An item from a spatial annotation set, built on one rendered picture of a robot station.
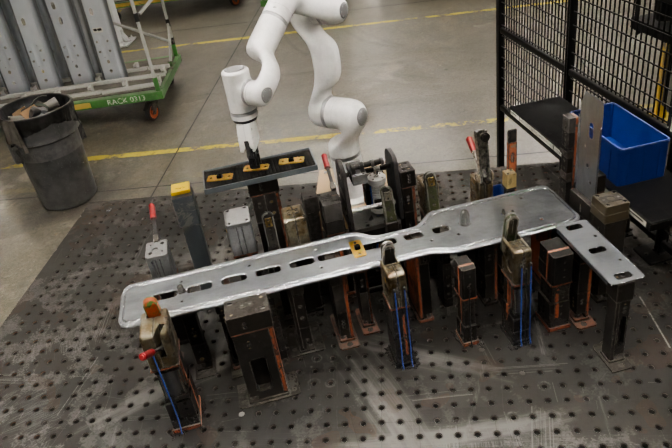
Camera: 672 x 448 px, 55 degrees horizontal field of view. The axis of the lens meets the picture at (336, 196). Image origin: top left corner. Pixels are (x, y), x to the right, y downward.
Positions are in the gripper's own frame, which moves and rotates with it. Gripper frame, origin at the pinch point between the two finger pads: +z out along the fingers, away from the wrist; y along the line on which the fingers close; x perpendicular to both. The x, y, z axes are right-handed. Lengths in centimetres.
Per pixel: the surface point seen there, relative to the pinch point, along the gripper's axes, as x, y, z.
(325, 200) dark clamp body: 22.6, 10.3, 11.0
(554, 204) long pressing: 93, 11, 19
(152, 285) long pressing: -28, 38, 19
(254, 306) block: 6, 53, 16
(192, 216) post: -21.4, 11.2, 12.5
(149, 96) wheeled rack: -166, -318, 94
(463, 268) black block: 63, 38, 20
